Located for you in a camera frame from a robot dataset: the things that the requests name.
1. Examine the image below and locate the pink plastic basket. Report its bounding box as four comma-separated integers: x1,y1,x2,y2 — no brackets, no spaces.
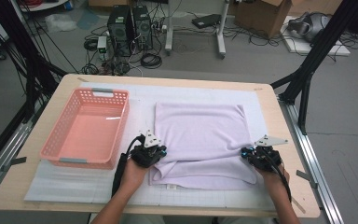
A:
38,87,131,171

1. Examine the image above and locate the flat black device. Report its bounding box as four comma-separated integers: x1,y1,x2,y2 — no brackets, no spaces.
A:
191,13,222,30

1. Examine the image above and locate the grey headset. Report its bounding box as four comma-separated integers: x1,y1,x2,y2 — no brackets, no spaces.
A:
287,11,332,43

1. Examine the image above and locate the lavender printed towel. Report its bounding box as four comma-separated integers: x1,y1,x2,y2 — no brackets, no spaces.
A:
148,102,259,191

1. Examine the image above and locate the person's right hand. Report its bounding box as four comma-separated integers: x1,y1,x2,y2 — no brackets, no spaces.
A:
255,163,291,194

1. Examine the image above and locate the open cardboard box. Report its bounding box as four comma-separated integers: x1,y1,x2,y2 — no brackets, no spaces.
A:
234,0,293,40

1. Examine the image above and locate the person's left hand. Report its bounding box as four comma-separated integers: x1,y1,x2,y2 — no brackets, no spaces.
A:
120,156,152,189

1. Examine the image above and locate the black computer tower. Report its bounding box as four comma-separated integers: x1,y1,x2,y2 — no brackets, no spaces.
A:
131,5,154,52
106,4,134,59

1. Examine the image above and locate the small white device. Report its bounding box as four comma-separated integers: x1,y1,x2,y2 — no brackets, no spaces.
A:
96,35,108,54

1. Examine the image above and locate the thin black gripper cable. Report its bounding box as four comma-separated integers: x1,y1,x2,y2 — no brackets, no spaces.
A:
264,152,293,203

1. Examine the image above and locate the thin wooden strip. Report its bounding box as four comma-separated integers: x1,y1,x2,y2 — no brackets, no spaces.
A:
292,197,307,215

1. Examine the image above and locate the coiled black cable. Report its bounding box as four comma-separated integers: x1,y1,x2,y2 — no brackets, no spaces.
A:
81,63,100,76
140,52,163,70
83,38,99,52

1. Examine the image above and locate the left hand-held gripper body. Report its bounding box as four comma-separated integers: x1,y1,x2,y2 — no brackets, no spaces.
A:
130,129,162,169

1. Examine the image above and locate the white metal stand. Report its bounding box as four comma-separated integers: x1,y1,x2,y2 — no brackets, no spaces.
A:
164,0,231,60

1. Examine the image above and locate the white floor board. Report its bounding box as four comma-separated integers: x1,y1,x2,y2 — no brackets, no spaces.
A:
280,15,351,58

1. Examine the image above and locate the black metal frame stand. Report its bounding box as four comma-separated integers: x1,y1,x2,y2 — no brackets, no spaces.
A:
0,0,68,122
269,0,358,136

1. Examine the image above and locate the black sleeved gripper cable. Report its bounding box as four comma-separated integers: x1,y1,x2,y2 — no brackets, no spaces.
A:
111,133,146,198

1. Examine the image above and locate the white round table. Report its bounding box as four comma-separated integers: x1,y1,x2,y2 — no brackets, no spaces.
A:
18,0,69,13

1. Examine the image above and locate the white grid mat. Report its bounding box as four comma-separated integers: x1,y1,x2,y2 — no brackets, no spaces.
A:
23,81,290,210

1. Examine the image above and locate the grey metal bracket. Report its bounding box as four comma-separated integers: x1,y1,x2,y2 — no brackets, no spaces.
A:
296,169,320,189
1,156,28,172

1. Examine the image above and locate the aluminium rail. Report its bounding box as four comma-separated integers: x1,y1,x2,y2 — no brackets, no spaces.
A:
278,96,344,224
0,102,45,203

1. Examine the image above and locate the white power strip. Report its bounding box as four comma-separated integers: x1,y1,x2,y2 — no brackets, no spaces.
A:
153,22,168,34

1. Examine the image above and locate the clear plastic bag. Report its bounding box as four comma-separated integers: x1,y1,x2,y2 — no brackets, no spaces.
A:
45,12,78,34

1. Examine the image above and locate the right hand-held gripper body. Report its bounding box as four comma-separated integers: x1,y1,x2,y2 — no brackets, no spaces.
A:
250,134,289,173

